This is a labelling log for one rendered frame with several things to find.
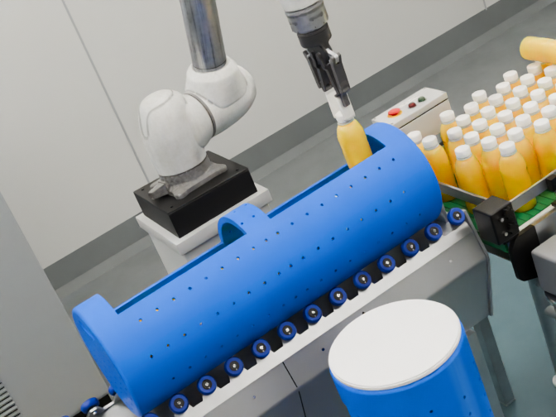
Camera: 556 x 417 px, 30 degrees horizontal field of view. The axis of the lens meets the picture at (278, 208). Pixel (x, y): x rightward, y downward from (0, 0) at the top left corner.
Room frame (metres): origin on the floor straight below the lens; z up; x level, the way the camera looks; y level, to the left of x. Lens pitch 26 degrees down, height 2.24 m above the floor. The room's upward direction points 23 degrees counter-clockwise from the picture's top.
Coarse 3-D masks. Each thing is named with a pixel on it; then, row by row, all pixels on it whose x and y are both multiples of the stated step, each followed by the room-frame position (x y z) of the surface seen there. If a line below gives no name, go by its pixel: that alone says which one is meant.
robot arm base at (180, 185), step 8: (208, 160) 2.82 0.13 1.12; (200, 168) 2.77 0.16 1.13; (208, 168) 2.79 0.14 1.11; (216, 168) 2.79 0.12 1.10; (224, 168) 2.79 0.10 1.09; (160, 176) 2.81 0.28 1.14; (168, 176) 2.78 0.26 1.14; (176, 176) 2.76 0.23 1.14; (184, 176) 2.76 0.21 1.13; (192, 176) 2.76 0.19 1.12; (200, 176) 2.77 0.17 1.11; (208, 176) 2.77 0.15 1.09; (152, 184) 2.87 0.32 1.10; (160, 184) 2.80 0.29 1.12; (168, 184) 2.78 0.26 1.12; (176, 184) 2.76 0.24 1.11; (184, 184) 2.75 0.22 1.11; (192, 184) 2.75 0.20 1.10; (200, 184) 2.75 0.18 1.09; (152, 192) 2.77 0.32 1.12; (160, 192) 2.77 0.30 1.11; (168, 192) 2.78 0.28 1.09; (176, 192) 2.74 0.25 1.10; (184, 192) 2.72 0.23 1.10
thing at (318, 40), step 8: (312, 32) 2.24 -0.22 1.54; (320, 32) 2.24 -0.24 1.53; (328, 32) 2.26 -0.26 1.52; (304, 40) 2.25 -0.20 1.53; (312, 40) 2.24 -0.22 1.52; (320, 40) 2.24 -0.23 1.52; (328, 40) 2.25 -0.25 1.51; (304, 48) 2.26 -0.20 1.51; (312, 48) 2.29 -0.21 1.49; (320, 48) 2.25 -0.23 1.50; (328, 56) 2.25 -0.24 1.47
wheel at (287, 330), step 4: (280, 324) 2.05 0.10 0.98; (284, 324) 2.05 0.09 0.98; (288, 324) 2.05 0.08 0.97; (292, 324) 2.05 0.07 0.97; (280, 328) 2.05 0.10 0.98; (284, 328) 2.04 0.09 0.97; (288, 328) 2.04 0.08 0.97; (292, 328) 2.04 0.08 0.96; (280, 332) 2.04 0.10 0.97; (284, 332) 2.04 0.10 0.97; (288, 332) 2.04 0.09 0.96; (292, 332) 2.04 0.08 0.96; (280, 336) 2.03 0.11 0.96; (284, 336) 2.03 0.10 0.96; (288, 336) 2.03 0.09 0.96; (292, 336) 2.03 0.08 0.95; (288, 340) 2.03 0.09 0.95
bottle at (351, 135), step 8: (352, 120) 2.27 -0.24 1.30; (344, 128) 2.26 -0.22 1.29; (352, 128) 2.25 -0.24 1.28; (360, 128) 2.26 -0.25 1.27; (344, 136) 2.26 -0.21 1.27; (352, 136) 2.25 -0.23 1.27; (360, 136) 2.25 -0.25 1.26; (344, 144) 2.26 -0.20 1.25; (352, 144) 2.25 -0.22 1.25; (360, 144) 2.25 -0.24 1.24; (368, 144) 2.27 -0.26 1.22; (344, 152) 2.27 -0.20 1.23; (352, 152) 2.25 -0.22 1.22; (360, 152) 2.25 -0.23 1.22; (368, 152) 2.26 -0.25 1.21; (352, 160) 2.25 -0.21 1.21; (360, 160) 2.25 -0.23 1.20
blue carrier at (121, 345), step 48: (384, 144) 2.24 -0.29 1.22; (336, 192) 2.14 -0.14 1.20; (384, 192) 2.15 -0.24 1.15; (432, 192) 2.18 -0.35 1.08; (240, 240) 2.07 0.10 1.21; (288, 240) 2.06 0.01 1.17; (336, 240) 2.08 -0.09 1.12; (384, 240) 2.13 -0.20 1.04; (192, 288) 1.99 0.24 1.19; (240, 288) 1.99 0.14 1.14; (288, 288) 2.02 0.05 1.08; (96, 336) 1.93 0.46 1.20; (144, 336) 1.92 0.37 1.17; (192, 336) 1.94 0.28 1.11; (240, 336) 1.98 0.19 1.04; (144, 384) 1.88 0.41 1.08
